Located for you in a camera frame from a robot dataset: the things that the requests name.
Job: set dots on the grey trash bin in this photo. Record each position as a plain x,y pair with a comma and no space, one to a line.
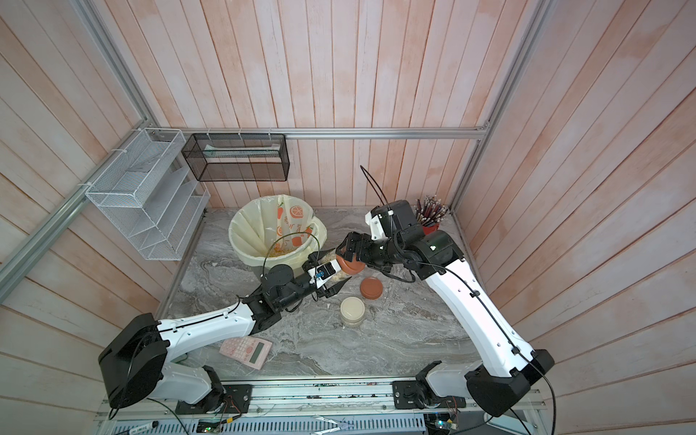
295,262

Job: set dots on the white wire mesh shelf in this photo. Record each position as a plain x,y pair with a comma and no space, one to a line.
153,202

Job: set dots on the oatmeal jar with cream lid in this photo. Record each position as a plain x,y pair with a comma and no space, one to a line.
352,311

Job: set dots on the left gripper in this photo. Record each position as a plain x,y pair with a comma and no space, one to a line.
323,292

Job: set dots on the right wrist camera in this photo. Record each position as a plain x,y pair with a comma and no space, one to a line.
373,220

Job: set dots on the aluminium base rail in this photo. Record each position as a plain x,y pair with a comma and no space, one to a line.
333,405

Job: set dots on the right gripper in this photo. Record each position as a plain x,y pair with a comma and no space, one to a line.
354,241

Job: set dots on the oatmeal jar with brown lid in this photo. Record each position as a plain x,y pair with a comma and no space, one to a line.
339,277

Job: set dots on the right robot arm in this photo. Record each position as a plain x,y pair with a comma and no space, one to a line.
509,366

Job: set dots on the horizontal aluminium frame bar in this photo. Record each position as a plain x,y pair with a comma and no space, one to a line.
404,133

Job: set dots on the red pencil cup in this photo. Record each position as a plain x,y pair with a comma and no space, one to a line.
430,229

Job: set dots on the bundle of pencils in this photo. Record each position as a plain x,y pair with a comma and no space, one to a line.
430,211

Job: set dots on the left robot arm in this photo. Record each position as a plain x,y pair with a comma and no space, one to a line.
140,363

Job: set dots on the black wire mesh basket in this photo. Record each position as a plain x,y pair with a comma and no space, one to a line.
216,157

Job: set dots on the brown jar lid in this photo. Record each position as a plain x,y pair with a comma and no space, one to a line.
351,268
372,288

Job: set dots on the pink calculator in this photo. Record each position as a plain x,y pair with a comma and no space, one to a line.
250,351

